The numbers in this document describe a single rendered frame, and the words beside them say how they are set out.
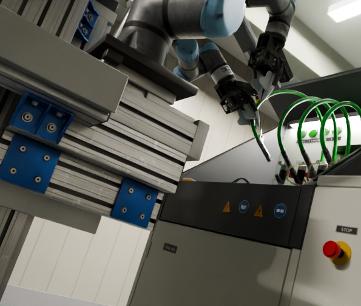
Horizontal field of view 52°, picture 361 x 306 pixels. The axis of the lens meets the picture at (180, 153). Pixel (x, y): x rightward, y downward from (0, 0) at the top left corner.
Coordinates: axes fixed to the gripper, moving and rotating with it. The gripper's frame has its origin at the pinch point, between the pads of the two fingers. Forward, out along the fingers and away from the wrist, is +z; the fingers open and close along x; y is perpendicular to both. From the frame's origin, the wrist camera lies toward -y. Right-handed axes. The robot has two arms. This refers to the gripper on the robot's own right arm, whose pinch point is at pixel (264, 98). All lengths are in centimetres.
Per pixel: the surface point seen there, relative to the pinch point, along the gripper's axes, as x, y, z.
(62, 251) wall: -206, -27, 80
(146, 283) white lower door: -38, -3, 66
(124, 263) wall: -205, -81, 76
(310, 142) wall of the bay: -26, -57, -11
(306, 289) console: 27, -3, 51
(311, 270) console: 27, -3, 47
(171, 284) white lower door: -23, -3, 63
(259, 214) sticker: 7.6, -2.8, 35.8
